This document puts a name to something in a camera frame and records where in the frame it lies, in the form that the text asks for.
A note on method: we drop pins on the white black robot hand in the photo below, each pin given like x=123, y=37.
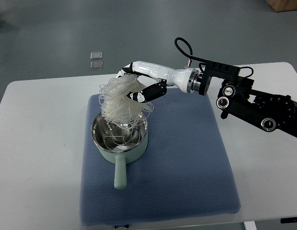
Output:
x=187, y=80

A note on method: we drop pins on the white vermicelli nest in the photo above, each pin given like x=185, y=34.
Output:
x=117, y=108

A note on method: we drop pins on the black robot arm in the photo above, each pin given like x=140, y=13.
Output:
x=236, y=97

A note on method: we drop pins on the mint green steel pot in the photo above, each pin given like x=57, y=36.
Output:
x=120, y=159

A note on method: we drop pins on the blue quilted mat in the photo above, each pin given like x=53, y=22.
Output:
x=184, y=172

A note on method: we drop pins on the upper floor socket plate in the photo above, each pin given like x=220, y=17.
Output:
x=96, y=55

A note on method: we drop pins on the white table leg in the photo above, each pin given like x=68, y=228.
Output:
x=250, y=225

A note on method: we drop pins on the black table control panel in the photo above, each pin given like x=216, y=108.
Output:
x=288, y=220

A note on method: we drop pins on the wire steaming rack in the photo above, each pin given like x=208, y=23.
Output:
x=117, y=139

